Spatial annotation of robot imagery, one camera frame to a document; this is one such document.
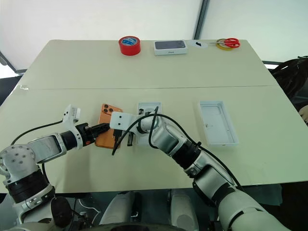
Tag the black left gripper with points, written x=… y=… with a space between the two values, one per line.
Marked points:
x=84 y=133

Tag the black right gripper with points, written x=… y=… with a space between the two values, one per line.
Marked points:
x=115 y=132

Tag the orange smartphone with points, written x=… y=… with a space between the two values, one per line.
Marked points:
x=106 y=115

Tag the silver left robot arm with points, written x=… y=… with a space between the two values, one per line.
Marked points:
x=45 y=145

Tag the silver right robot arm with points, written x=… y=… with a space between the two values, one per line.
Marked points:
x=168 y=139

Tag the white phone box base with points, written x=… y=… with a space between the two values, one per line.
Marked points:
x=145 y=107

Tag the white phone box lid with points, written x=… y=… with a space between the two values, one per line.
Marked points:
x=217 y=122

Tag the closed white phone box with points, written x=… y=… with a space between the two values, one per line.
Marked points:
x=170 y=47

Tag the white robot leg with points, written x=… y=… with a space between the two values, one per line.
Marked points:
x=184 y=211
x=120 y=208

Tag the dark oval robot part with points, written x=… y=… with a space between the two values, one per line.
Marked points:
x=60 y=211

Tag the red tape roll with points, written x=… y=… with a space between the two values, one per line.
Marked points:
x=129 y=47

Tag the yellow tape roll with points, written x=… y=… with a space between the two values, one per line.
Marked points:
x=220 y=45

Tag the dark vertical pole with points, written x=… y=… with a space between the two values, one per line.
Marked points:
x=201 y=19

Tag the black bag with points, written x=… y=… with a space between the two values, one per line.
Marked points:
x=292 y=77

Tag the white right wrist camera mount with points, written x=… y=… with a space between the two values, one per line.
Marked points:
x=120 y=121

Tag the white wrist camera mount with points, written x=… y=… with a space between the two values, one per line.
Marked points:
x=120 y=121
x=69 y=115

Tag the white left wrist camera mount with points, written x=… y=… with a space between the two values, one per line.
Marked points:
x=69 y=115

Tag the grey metal frame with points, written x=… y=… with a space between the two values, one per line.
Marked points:
x=9 y=63

